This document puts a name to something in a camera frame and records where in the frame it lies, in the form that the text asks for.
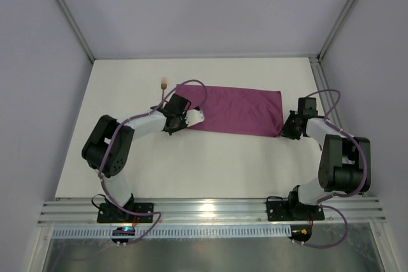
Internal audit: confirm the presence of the aluminium rail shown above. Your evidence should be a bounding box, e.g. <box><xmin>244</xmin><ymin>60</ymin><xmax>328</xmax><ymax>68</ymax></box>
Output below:
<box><xmin>38</xmin><ymin>197</ymin><xmax>386</xmax><ymax>226</ymax></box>
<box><xmin>309</xmin><ymin>57</ymin><xmax>343</xmax><ymax>128</ymax></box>

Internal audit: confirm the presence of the aluminium front rail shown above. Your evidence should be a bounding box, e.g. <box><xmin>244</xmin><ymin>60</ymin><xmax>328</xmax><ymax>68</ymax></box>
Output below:
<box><xmin>38</xmin><ymin>197</ymin><xmax>386</xmax><ymax>226</ymax></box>

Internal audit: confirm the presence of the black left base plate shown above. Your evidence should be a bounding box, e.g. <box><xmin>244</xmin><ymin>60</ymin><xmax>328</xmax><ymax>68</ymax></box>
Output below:
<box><xmin>97</xmin><ymin>201</ymin><xmax>154</xmax><ymax>224</ymax></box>

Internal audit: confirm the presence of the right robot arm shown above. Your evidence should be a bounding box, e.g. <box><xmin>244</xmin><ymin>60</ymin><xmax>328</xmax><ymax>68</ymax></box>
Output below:
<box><xmin>280</xmin><ymin>97</ymin><xmax>371</xmax><ymax>220</ymax></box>

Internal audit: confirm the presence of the aluminium right side rail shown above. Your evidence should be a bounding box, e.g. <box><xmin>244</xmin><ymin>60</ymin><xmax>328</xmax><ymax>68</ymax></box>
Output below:
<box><xmin>309</xmin><ymin>57</ymin><xmax>343</xmax><ymax>128</ymax></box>

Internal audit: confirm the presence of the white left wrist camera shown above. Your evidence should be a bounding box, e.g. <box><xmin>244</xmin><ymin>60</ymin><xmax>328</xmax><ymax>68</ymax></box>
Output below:
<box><xmin>185</xmin><ymin>109</ymin><xmax>205</xmax><ymax>127</ymax></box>

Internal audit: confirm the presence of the slotted grey cable duct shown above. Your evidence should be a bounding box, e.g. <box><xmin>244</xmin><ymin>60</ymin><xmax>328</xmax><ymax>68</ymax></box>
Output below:
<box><xmin>52</xmin><ymin>224</ymin><xmax>291</xmax><ymax>239</ymax></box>

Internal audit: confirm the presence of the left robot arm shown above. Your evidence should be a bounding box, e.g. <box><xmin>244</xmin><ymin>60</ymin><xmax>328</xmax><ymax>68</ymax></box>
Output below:
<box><xmin>81</xmin><ymin>94</ymin><xmax>203</xmax><ymax>215</ymax></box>

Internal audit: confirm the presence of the left corner frame post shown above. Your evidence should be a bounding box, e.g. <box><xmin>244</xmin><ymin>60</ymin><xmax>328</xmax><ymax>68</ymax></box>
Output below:
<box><xmin>54</xmin><ymin>0</ymin><xmax>96</xmax><ymax>64</ymax></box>

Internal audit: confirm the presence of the right corner frame post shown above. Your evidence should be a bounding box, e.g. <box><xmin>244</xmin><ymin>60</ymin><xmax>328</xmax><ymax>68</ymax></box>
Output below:
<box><xmin>317</xmin><ymin>0</ymin><xmax>359</xmax><ymax>62</ymax></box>

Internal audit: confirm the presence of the corner frame post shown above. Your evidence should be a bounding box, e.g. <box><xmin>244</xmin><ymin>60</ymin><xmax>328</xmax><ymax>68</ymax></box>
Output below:
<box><xmin>317</xmin><ymin>0</ymin><xmax>359</xmax><ymax>62</ymax></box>
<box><xmin>54</xmin><ymin>0</ymin><xmax>96</xmax><ymax>64</ymax></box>

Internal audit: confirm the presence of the controller board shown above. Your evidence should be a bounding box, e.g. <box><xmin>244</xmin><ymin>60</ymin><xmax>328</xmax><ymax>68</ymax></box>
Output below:
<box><xmin>111</xmin><ymin>226</ymin><xmax>135</xmax><ymax>245</ymax></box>
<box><xmin>289</xmin><ymin>224</ymin><xmax>312</xmax><ymax>243</ymax></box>

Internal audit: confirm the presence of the right controller board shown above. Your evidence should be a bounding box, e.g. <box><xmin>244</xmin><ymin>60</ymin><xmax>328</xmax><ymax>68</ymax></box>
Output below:
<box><xmin>289</xmin><ymin>224</ymin><xmax>312</xmax><ymax>243</ymax></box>

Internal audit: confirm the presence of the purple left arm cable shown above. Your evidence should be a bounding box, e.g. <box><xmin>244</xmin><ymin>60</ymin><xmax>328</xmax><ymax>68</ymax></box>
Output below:
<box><xmin>91</xmin><ymin>79</ymin><xmax>210</xmax><ymax>247</ymax></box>

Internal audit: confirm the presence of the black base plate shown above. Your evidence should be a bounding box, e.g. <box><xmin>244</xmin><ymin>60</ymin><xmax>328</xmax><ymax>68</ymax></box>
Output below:
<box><xmin>97</xmin><ymin>201</ymin><xmax>154</xmax><ymax>224</ymax></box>
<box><xmin>265</xmin><ymin>197</ymin><xmax>325</xmax><ymax>222</ymax></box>

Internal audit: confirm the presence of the left controller board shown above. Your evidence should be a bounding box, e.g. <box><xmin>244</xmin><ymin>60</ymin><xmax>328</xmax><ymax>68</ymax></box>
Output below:
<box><xmin>111</xmin><ymin>226</ymin><xmax>135</xmax><ymax>245</ymax></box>

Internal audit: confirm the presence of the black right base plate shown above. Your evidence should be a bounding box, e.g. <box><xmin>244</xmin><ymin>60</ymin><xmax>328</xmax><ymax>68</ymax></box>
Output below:
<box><xmin>265</xmin><ymin>197</ymin><xmax>325</xmax><ymax>222</ymax></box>

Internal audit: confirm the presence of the purple cloth napkin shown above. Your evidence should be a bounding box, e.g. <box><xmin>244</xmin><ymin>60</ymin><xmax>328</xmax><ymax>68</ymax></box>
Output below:
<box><xmin>176</xmin><ymin>85</ymin><xmax>284</xmax><ymax>138</ymax></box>

